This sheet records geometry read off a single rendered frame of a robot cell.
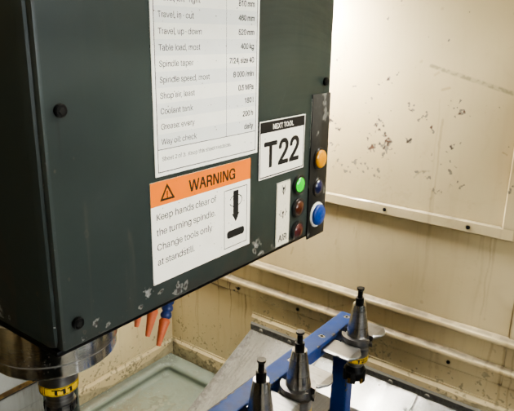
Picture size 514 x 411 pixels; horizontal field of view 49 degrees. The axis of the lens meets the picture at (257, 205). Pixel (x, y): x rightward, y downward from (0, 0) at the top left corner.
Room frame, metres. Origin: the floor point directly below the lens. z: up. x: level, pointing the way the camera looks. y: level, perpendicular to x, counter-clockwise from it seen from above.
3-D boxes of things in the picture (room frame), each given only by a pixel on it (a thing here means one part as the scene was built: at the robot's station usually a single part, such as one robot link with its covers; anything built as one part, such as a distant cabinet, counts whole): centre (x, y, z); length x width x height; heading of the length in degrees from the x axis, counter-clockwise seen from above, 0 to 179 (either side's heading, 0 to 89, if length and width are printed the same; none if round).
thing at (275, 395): (0.81, -0.04, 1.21); 0.07 x 0.05 x 0.01; 53
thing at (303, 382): (0.86, -0.08, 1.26); 0.04 x 0.04 x 0.07
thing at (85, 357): (0.65, 0.26, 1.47); 0.16 x 0.16 x 0.12
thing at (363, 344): (1.03, -0.21, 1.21); 0.06 x 0.06 x 0.03
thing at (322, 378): (0.90, -0.11, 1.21); 0.07 x 0.05 x 0.01; 53
